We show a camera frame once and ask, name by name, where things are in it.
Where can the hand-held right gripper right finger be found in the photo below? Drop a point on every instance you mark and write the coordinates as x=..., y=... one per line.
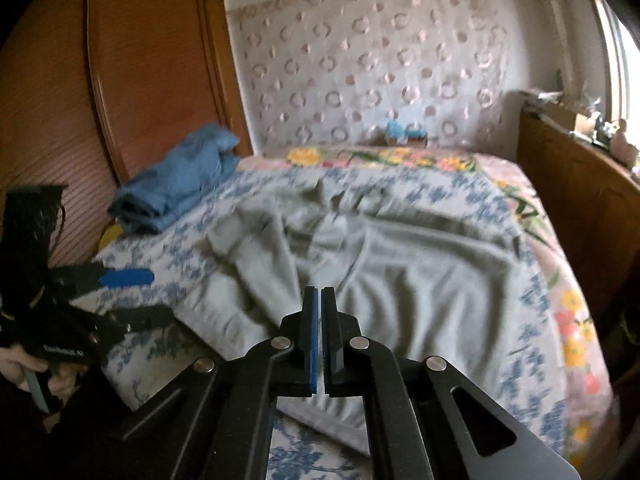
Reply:
x=330, y=345

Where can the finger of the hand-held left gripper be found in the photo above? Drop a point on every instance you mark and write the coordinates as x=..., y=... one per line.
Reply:
x=145, y=316
x=125, y=277

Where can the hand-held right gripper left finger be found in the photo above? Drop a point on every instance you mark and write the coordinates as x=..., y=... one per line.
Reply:
x=312, y=342

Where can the grey pants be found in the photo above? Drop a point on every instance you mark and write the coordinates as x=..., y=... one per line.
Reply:
x=400, y=270

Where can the person's left hand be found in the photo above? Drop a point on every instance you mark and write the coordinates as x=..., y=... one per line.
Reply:
x=60, y=382

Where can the yellow object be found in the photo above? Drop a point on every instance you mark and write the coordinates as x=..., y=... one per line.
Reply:
x=111, y=235

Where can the folded blue cloth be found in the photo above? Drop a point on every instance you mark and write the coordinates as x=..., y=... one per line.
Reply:
x=175, y=180

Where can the wooden wardrobe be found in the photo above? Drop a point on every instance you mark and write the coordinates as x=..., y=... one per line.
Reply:
x=100, y=85

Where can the blue floral bedsheet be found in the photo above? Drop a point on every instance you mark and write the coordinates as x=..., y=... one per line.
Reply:
x=530, y=375

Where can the small blue toy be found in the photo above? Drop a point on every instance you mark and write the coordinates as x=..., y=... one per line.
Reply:
x=402, y=132

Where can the wooden bed board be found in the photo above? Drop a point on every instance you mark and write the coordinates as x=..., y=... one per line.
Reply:
x=585, y=210

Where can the circle patterned curtain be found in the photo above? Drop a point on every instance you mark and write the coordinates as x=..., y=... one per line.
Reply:
x=375, y=60

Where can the windowsill clutter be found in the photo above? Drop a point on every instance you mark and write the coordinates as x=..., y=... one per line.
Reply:
x=585, y=122

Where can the window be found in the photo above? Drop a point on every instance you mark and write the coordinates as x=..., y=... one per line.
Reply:
x=617, y=55

